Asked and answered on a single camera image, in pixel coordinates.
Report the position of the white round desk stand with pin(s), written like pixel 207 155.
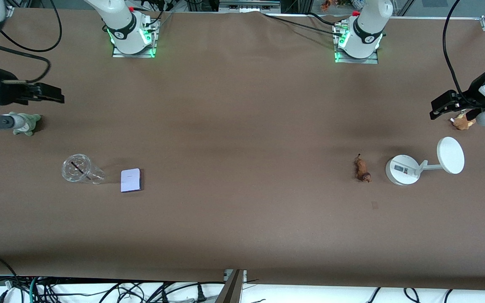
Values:
pixel 402 170

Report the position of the clear plastic cup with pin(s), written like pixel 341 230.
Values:
pixel 78 168

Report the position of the black power plug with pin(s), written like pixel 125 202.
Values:
pixel 201 293

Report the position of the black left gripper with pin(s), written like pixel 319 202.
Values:
pixel 473 94

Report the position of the grey table post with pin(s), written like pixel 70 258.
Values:
pixel 230 290

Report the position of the grey green plush toy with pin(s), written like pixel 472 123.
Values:
pixel 33 122

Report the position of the small brown plush toy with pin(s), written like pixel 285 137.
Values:
pixel 462 122

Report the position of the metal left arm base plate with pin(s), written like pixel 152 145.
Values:
pixel 369 60

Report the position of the lavender card box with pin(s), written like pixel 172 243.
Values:
pixel 130 180

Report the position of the aluminium frame rail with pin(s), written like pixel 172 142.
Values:
pixel 249 6

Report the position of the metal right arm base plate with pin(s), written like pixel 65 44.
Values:
pixel 152 42

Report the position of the brown lion statue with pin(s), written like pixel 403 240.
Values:
pixel 362 169

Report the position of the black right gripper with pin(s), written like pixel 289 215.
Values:
pixel 6 90

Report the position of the brown table cover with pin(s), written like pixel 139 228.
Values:
pixel 242 231

